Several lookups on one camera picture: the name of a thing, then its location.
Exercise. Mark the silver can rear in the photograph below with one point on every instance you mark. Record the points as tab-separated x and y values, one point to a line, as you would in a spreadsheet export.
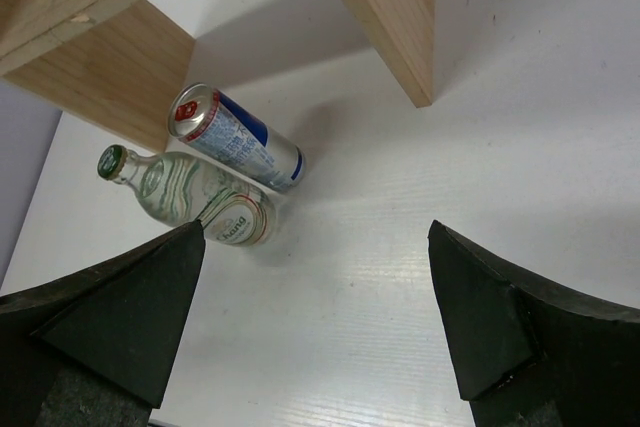
210	122

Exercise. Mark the wooden two-tier shelf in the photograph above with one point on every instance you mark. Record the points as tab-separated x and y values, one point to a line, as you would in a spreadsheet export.
119	63

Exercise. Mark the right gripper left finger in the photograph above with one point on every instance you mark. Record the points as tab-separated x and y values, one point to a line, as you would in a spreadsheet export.
97	347

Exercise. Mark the clear bottle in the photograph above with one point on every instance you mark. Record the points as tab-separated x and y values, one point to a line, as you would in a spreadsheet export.
175	188

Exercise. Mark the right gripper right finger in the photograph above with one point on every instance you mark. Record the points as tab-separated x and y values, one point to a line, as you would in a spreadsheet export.
528	351

